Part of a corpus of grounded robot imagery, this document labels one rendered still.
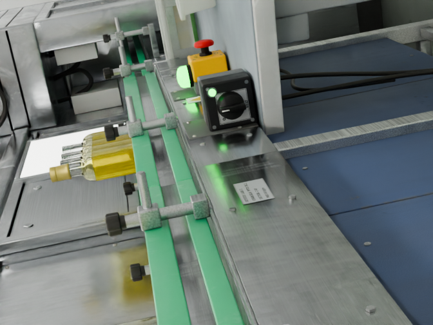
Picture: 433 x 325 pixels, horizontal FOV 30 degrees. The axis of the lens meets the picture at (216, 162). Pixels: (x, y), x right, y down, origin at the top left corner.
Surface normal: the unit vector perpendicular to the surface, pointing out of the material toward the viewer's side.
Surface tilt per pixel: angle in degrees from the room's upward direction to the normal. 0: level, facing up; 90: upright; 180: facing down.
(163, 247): 90
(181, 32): 90
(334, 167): 90
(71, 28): 90
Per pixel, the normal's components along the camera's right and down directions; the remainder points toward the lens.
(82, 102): 0.14, 0.29
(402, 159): -0.17, -0.94
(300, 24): 0.18, 0.58
